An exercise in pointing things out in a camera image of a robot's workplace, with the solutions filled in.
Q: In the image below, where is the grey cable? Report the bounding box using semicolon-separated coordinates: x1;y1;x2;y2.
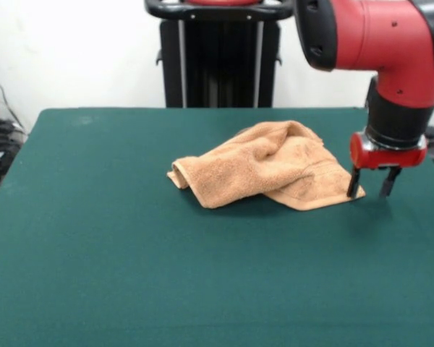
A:
0;67;25;129

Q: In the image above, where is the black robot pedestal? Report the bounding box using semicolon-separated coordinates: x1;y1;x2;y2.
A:
143;0;294;108

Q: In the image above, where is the tan terry towel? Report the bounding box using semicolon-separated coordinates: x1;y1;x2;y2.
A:
166;120;366;210

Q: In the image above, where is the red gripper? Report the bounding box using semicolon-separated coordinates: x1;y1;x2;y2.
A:
346;129;428;199

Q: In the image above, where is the black cable bundle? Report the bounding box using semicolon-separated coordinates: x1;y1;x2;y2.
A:
0;118;28;160

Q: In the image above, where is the dark green table cloth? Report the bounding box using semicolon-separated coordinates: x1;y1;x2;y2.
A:
0;107;434;347

